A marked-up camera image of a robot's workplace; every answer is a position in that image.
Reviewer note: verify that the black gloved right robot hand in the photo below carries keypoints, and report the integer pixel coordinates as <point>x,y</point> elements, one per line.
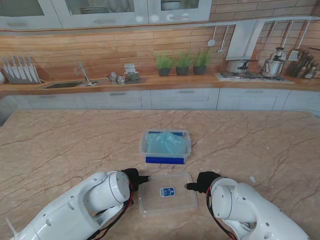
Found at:
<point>205,182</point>

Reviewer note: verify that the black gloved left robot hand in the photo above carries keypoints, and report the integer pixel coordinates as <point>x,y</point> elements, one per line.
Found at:
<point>133,177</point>

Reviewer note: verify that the clear plastic crate blue clips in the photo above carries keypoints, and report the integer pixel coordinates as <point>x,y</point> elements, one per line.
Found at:
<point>165,160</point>

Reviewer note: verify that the clear plastic lid blue label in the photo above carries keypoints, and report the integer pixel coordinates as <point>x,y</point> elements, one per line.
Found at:
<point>170,202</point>

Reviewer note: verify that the clear plastic bag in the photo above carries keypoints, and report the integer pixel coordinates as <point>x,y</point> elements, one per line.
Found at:
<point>165,145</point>

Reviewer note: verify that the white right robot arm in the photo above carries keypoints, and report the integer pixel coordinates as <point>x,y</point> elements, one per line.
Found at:
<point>250,210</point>

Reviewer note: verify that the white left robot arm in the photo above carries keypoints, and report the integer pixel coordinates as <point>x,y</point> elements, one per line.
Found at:
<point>75,207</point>

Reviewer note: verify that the grey base cabinets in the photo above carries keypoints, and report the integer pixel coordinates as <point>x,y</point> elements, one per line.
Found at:
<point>185,100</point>

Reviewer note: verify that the small steel bowl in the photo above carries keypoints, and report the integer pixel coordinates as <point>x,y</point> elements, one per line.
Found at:
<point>121,78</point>
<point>113,75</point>

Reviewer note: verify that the stack of plates with cups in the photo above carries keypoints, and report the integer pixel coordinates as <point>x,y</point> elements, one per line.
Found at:
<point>131,73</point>

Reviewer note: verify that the wooden kitchen countertop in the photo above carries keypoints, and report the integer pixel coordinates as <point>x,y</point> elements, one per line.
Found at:
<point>175,81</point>

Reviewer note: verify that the dark kitchen sink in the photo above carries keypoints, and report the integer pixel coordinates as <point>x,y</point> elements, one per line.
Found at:
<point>63,85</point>

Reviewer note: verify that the steel kitchen faucet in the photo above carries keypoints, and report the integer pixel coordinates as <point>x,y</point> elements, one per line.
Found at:
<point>83,72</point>

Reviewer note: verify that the knife block with knives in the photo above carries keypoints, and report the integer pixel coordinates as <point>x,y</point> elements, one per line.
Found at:
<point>21,72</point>

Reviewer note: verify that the plates stacked inside cabinet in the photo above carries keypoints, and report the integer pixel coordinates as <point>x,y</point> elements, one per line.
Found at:
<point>95,10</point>

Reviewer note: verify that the bowl inside cabinet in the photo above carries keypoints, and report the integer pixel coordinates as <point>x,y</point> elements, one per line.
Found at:
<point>171,5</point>

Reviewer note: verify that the grey glass-door wall cabinets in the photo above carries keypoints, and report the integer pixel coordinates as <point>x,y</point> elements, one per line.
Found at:
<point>105,17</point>

